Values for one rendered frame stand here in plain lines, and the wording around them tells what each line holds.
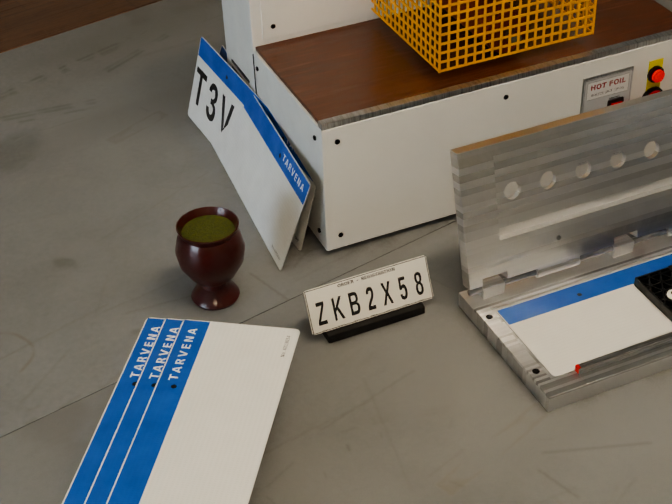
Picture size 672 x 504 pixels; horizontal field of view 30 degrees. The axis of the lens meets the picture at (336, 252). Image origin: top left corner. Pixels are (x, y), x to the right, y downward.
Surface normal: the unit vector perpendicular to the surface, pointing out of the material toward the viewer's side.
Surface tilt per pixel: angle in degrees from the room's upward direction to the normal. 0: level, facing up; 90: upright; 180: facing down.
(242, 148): 69
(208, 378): 0
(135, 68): 0
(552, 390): 0
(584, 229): 77
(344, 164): 90
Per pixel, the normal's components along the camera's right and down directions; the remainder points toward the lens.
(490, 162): 0.39, 0.34
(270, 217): -0.89, -0.07
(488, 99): 0.40, 0.54
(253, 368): -0.04, -0.80
